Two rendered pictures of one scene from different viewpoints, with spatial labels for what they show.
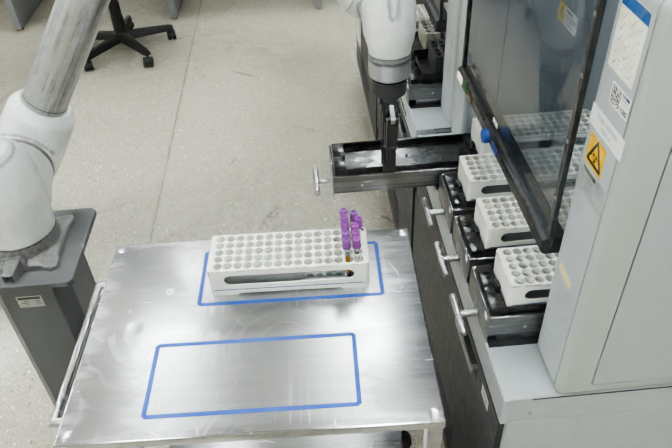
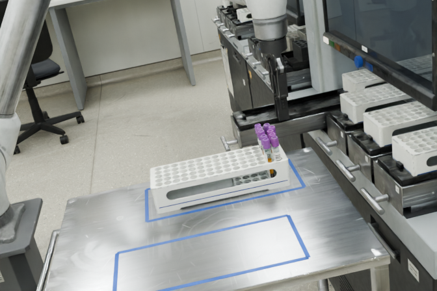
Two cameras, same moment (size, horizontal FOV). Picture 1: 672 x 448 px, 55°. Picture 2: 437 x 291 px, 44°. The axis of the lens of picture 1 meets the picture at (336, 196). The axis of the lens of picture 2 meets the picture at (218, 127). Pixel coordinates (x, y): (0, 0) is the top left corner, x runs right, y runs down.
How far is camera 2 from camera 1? 36 cm
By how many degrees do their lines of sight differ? 16
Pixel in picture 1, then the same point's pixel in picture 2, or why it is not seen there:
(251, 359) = (202, 247)
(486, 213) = (374, 119)
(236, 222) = not seen: hidden behind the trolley
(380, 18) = not seen: outside the picture
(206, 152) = not seen: hidden behind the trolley
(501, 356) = (419, 222)
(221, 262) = (162, 181)
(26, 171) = not seen: outside the picture
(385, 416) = (334, 261)
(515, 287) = (417, 155)
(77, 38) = (21, 45)
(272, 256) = (204, 171)
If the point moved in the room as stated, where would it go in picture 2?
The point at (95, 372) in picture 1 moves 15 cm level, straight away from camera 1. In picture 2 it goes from (64, 280) to (34, 248)
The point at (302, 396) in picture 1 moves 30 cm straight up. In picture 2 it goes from (255, 262) to (228, 104)
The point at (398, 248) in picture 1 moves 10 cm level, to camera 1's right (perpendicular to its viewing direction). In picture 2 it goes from (308, 158) to (349, 150)
